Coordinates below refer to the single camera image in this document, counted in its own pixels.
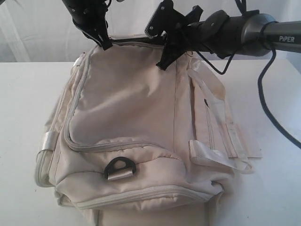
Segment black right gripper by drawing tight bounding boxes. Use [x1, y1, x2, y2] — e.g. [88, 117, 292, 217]
[157, 10, 235, 71]

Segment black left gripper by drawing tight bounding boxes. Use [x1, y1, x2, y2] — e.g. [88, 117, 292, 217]
[63, 0, 112, 49]

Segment beige fabric duffel bag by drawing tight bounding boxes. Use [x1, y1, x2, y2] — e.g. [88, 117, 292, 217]
[34, 40, 261, 226]

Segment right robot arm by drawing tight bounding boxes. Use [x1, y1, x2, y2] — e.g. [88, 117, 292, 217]
[157, 10, 301, 70]

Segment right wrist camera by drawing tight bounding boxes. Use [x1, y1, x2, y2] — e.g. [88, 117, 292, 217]
[144, 0, 183, 39]

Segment dark blue cable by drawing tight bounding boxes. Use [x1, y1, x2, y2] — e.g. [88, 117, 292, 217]
[192, 0, 301, 150]

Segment black plastic D-ring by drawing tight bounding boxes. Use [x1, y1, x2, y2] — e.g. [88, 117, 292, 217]
[104, 157, 137, 182]

